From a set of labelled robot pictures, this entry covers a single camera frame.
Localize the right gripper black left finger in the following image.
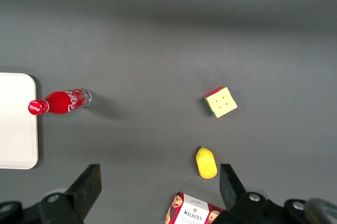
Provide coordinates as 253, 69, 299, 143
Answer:
38, 164, 103, 224

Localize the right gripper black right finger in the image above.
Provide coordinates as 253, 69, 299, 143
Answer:
212, 163, 288, 224

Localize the red Coca-Cola bottle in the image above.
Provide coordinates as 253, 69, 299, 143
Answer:
27, 88, 93, 116

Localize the white rectangular tray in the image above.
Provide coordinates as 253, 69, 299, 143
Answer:
0, 73, 39, 170

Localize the red tartan Walkers biscuit box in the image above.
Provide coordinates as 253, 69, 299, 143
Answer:
165, 191, 227, 224

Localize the yellow lemon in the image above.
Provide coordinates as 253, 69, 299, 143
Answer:
195, 146, 219, 180

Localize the multicoloured puzzle cube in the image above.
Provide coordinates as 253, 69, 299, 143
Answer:
203, 86, 239, 119

